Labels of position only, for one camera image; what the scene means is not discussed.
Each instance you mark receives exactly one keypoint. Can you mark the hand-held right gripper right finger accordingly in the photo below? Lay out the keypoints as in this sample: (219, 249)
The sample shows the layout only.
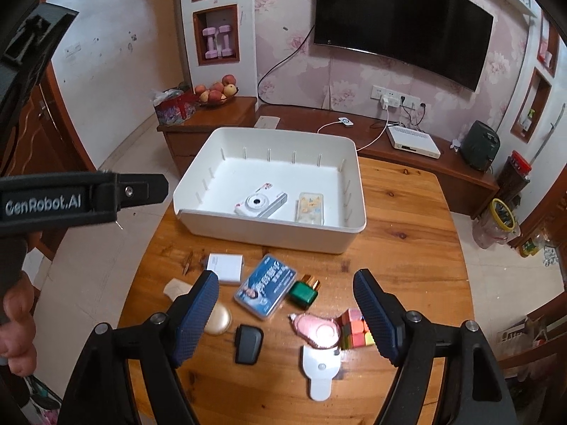
(376, 318)

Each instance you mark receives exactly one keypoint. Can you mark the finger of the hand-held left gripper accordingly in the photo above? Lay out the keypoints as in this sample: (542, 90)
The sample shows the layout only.
(144, 191)

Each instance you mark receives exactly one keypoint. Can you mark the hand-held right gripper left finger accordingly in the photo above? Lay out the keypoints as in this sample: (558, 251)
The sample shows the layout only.
(197, 318)

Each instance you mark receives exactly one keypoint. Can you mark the colourful puzzle cube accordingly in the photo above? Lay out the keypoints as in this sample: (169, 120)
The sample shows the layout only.
(354, 332)

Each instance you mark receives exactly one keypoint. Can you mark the pink-filled clear bottle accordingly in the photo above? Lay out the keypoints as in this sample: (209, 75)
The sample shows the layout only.
(321, 330)

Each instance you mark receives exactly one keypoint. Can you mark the blue dental floss box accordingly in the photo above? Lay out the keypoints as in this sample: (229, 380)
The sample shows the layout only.
(265, 287)

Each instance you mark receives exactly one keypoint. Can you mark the white plastic storage bin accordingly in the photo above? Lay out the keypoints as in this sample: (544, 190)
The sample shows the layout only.
(274, 172)

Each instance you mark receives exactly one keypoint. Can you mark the person's left hand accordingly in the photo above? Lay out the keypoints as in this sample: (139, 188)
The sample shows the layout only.
(17, 318)

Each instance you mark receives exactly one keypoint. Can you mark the beige powder puff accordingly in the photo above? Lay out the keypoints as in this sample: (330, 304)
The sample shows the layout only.
(219, 321)

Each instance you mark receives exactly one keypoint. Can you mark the beige paper piece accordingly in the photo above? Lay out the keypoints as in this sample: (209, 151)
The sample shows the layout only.
(177, 290)

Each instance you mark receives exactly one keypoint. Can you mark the small white box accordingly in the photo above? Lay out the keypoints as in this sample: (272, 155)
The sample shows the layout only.
(226, 269)

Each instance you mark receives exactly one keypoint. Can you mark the metal tweezers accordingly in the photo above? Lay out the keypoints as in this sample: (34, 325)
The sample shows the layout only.
(188, 262)

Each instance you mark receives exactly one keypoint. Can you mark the black key case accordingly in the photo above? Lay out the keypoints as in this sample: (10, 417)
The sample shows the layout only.
(249, 345)

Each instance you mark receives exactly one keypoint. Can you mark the wooden door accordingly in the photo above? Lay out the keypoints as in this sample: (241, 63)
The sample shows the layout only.
(40, 141)

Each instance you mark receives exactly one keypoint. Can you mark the green perfume bottle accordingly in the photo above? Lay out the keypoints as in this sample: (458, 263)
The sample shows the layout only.
(303, 295)

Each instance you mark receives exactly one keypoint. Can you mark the white plastic clip tool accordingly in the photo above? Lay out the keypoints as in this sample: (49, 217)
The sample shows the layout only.
(321, 372)

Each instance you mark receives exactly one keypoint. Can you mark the wooden side cabinet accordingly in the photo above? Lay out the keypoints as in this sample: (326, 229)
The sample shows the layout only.
(208, 133)

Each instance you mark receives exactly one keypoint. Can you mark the red gift box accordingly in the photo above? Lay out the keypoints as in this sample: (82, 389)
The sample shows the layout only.
(175, 108)

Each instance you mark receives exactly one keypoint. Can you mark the fruit bowl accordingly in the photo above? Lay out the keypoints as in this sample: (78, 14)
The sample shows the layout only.
(219, 102)

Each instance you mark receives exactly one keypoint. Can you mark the clear cartoon phone case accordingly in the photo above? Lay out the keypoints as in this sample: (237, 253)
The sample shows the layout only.
(310, 210)

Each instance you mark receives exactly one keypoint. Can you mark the white paper sheet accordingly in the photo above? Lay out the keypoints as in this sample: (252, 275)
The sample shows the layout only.
(267, 122)

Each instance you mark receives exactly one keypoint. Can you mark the yellow lid plastic jar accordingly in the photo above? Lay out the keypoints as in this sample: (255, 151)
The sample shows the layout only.
(498, 225)

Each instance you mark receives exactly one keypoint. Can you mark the wooden television stand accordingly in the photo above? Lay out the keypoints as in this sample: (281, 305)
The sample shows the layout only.
(443, 172)

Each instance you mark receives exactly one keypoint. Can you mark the pink dumbbell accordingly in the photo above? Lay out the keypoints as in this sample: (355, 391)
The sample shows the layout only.
(226, 40)
(209, 44)

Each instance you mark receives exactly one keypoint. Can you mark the green yellow bottle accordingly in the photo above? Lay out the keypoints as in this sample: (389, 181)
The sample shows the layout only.
(531, 245)

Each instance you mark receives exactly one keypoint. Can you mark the patterned cloth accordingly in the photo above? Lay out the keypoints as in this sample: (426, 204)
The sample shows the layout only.
(44, 403)

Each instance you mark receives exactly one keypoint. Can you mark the white set-top box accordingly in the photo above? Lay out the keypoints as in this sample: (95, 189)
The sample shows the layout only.
(412, 139)

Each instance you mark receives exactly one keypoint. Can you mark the small white figurine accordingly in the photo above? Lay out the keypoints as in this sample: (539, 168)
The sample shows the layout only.
(455, 145)

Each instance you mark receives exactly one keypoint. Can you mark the red lid jar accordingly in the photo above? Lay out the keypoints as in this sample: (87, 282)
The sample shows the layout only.
(514, 177)

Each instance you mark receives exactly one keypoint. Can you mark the dark green appliance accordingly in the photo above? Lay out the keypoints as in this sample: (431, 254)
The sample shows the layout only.
(480, 146)

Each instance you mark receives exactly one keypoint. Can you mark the white charger plug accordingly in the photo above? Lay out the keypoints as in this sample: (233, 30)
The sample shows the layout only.
(385, 102)

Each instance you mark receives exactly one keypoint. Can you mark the long metal rod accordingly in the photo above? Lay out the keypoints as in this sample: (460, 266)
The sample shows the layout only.
(549, 135)

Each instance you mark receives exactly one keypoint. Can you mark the white compact camera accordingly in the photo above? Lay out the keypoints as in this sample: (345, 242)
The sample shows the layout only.
(257, 203)

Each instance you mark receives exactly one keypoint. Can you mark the white wall outlet strip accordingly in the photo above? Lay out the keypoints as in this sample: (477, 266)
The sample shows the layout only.
(407, 95)

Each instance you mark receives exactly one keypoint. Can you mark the black wall television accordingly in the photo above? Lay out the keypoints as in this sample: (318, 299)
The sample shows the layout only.
(398, 17)

